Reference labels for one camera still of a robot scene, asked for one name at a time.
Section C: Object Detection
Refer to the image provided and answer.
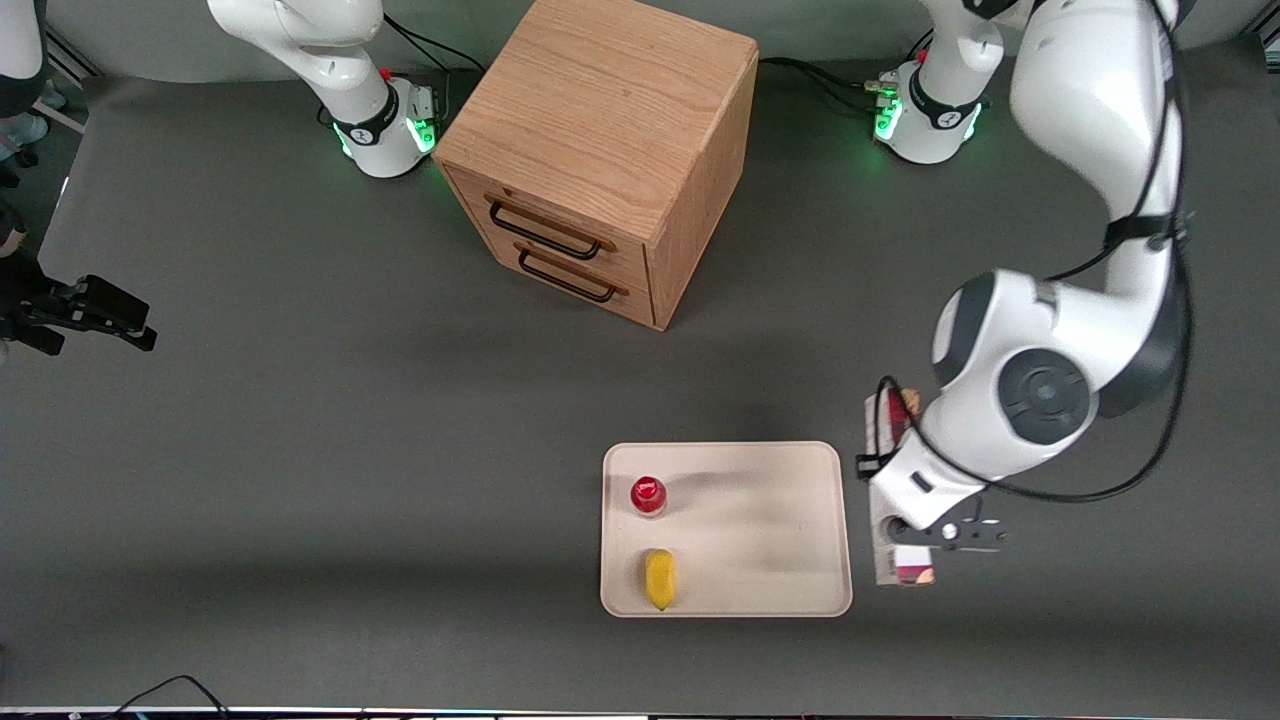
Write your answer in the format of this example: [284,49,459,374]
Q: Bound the aluminium frame rail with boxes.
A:
[44,28,101,136]

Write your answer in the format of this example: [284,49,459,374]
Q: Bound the grey table mat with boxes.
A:
[0,35,1280,713]

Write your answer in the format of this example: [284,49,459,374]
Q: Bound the wooden two-drawer cabinet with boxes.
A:
[432,0,760,332]

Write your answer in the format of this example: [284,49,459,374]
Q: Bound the thin black table-edge cable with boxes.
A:
[95,675,233,719]

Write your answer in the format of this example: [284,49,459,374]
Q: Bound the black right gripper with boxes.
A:
[0,258,159,357]

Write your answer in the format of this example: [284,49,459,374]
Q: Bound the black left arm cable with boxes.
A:
[855,0,1198,504]

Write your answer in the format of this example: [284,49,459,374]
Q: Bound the black right base cable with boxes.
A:
[383,13,485,121]

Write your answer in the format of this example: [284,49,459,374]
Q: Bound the cream plastic tray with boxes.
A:
[600,441,854,618]

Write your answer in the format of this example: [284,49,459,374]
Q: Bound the wide black drawer handle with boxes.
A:
[486,195,614,262]

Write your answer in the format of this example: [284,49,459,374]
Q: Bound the short black drawer handle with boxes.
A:
[515,246,627,304]

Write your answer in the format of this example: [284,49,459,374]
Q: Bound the black left base cables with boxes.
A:
[757,56,891,113]

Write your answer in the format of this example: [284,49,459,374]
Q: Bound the red cookie box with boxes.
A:
[864,388,939,589]

